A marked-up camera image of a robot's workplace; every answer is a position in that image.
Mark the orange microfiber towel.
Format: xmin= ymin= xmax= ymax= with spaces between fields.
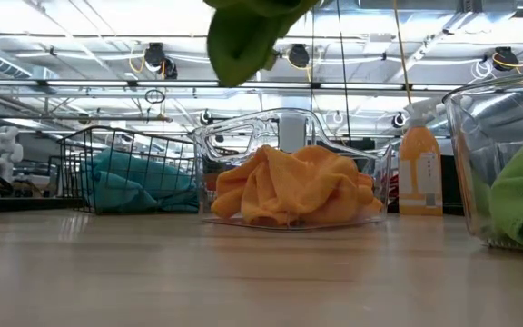
xmin=288 ymin=144 xmax=384 ymax=224
xmin=210 ymin=144 xmax=303 ymax=227

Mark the white cylinder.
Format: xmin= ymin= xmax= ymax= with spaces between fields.
xmin=278 ymin=112 xmax=308 ymax=154

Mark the clear plastic bin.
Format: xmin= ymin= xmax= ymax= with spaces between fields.
xmin=441 ymin=67 xmax=523 ymax=253
xmin=192 ymin=107 xmax=394 ymax=232

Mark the orange spray bottle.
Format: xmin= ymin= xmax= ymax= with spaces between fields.
xmin=397 ymin=98 xmax=444 ymax=217

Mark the long ceiling light strip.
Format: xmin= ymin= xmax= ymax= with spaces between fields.
xmin=0 ymin=79 xmax=467 ymax=93

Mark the white robot figure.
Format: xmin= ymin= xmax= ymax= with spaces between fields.
xmin=0 ymin=125 xmax=25 ymax=183

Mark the black ceiling cable reel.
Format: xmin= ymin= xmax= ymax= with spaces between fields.
xmin=144 ymin=42 xmax=179 ymax=81
xmin=288 ymin=43 xmax=311 ymax=69
xmin=492 ymin=46 xmax=519 ymax=73

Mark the black hanging cable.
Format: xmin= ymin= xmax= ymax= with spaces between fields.
xmin=336 ymin=0 xmax=351 ymax=146

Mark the black cable ring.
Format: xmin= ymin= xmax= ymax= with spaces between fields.
xmin=144 ymin=88 xmax=166 ymax=104

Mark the yellow hanging cable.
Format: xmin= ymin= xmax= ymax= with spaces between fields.
xmin=392 ymin=0 xmax=413 ymax=105

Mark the black wire basket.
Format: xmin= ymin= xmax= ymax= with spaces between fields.
xmin=56 ymin=125 xmax=202 ymax=215

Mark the white cable coil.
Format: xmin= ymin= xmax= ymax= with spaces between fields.
xmin=469 ymin=58 xmax=494 ymax=85

